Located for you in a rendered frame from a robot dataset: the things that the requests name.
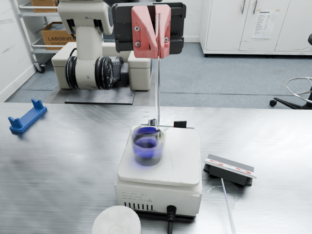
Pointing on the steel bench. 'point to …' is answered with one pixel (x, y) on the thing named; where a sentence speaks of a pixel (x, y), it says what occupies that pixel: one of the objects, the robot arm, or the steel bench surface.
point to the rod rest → (20, 126)
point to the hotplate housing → (160, 197)
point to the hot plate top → (184, 133)
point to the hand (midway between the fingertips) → (158, 50)
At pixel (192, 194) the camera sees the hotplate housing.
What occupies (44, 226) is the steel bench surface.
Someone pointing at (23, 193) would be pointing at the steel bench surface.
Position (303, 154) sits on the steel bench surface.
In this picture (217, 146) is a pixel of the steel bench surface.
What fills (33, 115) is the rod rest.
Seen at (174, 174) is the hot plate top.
